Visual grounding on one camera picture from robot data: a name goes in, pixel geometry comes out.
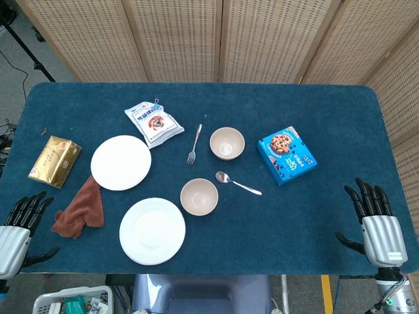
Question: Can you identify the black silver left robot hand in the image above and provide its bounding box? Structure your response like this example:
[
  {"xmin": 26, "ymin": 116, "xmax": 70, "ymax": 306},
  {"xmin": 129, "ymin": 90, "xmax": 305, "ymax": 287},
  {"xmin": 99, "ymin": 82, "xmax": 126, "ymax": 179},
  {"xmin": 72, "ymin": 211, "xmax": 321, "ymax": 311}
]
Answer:
[{"xmin": 0, "ymin": 191, "xmax": 62, "ymax": 281}]

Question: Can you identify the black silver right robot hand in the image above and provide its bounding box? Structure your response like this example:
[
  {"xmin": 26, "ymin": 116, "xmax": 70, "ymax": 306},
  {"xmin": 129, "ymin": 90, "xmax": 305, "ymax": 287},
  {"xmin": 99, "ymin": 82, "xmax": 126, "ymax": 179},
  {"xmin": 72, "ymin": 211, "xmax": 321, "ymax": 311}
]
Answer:
[{"xmin": 335, "ymin": 178, "xmax": 409, "ymax": 271}]

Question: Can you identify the ribbed rim white plate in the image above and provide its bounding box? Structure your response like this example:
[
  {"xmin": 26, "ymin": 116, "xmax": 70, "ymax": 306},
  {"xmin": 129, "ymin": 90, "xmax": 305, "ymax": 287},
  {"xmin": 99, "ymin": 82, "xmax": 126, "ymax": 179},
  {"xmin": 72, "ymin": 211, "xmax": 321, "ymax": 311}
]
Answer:
[{"xmin": 118, "ymin": 197, "xmax": 187, "ymax": 266}]

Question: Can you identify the off-white bowl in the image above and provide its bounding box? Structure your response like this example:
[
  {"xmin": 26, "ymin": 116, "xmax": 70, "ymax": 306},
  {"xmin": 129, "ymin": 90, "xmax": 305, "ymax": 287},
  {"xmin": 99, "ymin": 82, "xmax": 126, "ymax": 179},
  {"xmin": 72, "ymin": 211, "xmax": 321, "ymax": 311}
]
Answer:
[
  {"xmin": 179, "ymin": 178, "xmax": 219, "ymax": 217},
  {"xmin": 209, "ymin": 126, "xmax": 246, "ymax": 161}
]

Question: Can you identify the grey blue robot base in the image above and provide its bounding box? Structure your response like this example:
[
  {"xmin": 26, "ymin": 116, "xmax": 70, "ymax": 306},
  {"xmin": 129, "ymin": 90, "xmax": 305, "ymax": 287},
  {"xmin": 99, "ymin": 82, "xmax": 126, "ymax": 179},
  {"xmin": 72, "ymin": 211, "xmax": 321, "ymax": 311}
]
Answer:
[{"xmin": 132, "ymin": 273, "xmax": 272, "ymax": 314}]

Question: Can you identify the brown cloth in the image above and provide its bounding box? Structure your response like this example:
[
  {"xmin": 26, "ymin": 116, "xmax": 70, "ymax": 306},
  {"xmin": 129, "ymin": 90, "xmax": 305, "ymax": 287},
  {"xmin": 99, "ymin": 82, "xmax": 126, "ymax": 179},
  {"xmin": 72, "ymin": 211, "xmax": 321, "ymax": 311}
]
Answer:
[{"xmin": 51, "ymin": 175, "xmax": 105, "ymax": 239}]

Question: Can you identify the white plastic basket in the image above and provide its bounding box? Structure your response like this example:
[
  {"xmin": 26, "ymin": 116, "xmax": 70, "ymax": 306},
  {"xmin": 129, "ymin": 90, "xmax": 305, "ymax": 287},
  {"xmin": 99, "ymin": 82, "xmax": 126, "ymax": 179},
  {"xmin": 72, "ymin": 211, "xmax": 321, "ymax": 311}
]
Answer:
[{"xmin": 32, "ymin": 285, "xmax": 114, "ymax": 314}]

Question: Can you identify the gold foil package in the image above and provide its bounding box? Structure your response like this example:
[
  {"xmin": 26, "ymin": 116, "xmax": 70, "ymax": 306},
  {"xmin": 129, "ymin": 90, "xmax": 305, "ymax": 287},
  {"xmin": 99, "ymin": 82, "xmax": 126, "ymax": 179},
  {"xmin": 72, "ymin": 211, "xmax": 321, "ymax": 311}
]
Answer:
[{"xmin": 27, "ymin": 135, "xmax": 82, "ymax": 190}]

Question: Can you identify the dark blue tablecloth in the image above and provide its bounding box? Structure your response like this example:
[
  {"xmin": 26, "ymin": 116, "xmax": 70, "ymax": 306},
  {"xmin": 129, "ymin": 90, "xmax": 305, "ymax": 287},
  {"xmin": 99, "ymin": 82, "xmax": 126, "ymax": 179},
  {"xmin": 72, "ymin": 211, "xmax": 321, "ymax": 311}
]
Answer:
[{"xmin": 0, "ymin": 81, "xmax": 412, "ymax": 275}]

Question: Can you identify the teal plastic packet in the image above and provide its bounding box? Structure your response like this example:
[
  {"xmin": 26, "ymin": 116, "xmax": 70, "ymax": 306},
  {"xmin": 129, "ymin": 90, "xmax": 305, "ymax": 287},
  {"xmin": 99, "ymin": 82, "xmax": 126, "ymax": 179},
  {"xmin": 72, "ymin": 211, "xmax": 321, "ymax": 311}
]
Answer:
[{"xmin": 64, "ymin": 296, "xmax": 86, "ymax": 314}]

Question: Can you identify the white metal pole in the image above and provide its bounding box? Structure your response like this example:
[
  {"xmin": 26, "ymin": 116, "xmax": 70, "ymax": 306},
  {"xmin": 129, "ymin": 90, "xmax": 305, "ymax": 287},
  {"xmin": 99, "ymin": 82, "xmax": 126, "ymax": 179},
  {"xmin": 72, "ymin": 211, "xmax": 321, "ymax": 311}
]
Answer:
[{"xmin": 280, "ymin": 274, "xmax": 289, "ymax": 314}]

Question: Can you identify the blue cookie box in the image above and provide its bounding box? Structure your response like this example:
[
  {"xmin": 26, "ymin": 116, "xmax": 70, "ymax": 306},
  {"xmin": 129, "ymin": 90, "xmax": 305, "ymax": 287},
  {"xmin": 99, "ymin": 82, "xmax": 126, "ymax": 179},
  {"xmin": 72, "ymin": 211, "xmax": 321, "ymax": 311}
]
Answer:
[{"xmin": 257, "ymin": 126, "xmax": 318, "ymax": 186}]

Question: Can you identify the smooth white plate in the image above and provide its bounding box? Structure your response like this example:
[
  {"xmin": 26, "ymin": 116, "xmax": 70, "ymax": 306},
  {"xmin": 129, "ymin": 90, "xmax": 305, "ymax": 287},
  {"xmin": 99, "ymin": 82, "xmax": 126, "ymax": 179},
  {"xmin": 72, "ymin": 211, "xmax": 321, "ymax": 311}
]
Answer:
[{"xmin": 90, "ymin": 135, "xmax": 153, "ymax": 192}]

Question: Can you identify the wicker folding screen panel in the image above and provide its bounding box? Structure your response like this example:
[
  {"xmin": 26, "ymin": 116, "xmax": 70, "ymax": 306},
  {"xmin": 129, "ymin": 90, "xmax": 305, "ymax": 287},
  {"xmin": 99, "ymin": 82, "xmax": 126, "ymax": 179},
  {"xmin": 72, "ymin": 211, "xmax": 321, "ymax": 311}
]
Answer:
[
  {"xmin": 122, "ymin": 0, "xmax": 225, "ymax": 82},
  {"xmin": 14, "ymin": 0, "xmax": 148, "ymax": 82},
  {"xmin": 363, "ymin": 29, "xmax": 419, "ymax": 236},
  {"xmin": 222, "ymin": 0, "xmax": 344, "ymax": 84},
  {"xmin": 301, "ymin": 0, "xmax": 419, "ymax": 86}
]

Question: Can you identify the silver metal spoon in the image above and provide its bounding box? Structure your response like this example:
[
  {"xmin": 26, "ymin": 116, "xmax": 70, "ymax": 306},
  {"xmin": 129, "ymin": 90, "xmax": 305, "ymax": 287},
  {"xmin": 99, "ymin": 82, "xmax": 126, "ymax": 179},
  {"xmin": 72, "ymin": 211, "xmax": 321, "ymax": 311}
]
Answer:
[{"xmin": 215, "ymin": 171, "xmax": 263, "ymax": 196}]

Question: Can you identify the black tripod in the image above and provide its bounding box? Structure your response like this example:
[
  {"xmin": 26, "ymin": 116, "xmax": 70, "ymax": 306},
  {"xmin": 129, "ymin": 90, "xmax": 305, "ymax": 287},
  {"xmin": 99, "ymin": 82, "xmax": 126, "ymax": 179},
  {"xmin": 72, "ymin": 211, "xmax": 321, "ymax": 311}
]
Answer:
[{"xmin": 0, "ymin": 0, "xmax": 56, "ymax": 82}]

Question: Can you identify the white snack bag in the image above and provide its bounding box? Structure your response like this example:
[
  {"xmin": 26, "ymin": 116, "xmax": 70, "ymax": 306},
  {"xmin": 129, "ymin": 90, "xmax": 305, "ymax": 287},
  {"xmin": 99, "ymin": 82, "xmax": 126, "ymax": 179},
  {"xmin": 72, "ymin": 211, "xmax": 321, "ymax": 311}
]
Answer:
[{"xmin": 124, "ymin": 101, "xmax": 185, "ymax": 150}]

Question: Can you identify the silver metal fork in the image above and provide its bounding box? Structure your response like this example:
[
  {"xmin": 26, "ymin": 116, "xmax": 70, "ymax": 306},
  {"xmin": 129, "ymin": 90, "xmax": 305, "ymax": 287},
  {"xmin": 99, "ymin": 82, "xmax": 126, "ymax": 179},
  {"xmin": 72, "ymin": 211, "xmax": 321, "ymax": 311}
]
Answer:
[{"xmin": 186, "ymin": 124, "xmax": 203, "ymax": 166}]

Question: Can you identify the black cable bundle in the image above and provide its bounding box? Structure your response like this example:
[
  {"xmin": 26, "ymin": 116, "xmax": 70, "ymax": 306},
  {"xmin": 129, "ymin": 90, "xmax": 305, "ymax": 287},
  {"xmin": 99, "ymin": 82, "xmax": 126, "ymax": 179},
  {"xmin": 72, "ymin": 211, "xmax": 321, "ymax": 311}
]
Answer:
[{"xmin": 0, "ymin": 118, "xmax": 16, "ymax": 171}]

